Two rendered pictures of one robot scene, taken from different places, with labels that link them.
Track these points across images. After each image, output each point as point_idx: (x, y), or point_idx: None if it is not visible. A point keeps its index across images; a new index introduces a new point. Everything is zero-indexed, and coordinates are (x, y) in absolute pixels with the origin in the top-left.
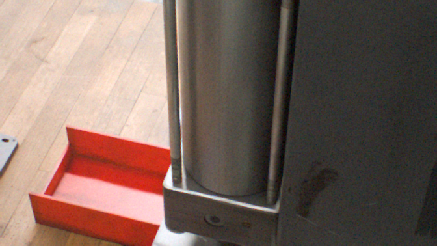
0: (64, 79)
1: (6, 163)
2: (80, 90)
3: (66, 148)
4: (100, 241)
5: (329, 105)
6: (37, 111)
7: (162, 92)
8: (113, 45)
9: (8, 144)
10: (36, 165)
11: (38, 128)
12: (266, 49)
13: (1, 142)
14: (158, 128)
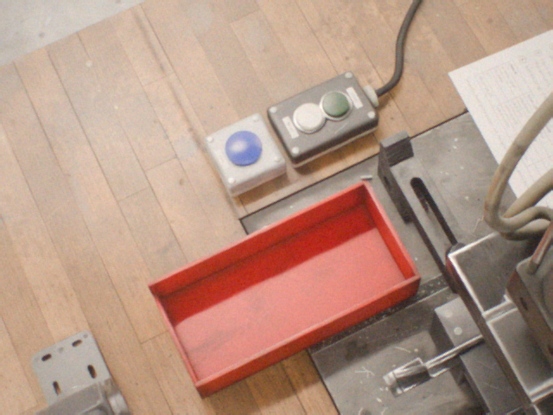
0: (49, 222)
1: (105, 366)
2: (82, 220)
3: (158, 303)
4: (281, 364)
5: None
6: (65, 282)
7: (165, 154)
8: (54, 137)
9: (85, 344)
10: (134, 341)
11: (89, 299)
12: None
13: (76, 348)
14: (206, 199)
